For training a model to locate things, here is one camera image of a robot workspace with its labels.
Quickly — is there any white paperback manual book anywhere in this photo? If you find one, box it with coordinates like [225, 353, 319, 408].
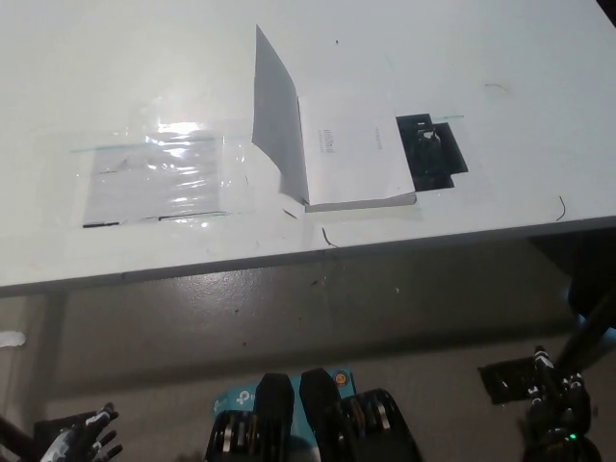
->
[250, 23, 418, 214]

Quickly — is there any dark brown slanted bar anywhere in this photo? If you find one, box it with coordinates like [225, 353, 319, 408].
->
[0, 412, 33, 458]

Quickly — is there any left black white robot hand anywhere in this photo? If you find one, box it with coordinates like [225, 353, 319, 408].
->
[42, 402, 124, 462]

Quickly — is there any dark slanted table leg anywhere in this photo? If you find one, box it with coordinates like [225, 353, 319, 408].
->
[555, 288, 616, 374]

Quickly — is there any clear plastic sleeve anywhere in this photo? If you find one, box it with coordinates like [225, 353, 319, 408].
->
[29, 108, 259, 231]

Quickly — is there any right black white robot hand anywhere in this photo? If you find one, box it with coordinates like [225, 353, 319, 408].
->
[522, 345, 593, 434]

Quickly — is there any black ribbed robot body block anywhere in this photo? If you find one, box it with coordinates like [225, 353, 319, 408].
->
[205, 371, 295, 462]
[298, 368, 424, 462]

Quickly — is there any black foam tray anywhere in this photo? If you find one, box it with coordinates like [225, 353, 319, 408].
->
[395, 113, 471, 193]

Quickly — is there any teal router box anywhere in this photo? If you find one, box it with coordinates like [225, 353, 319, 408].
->
[210, 368, 358, 462]

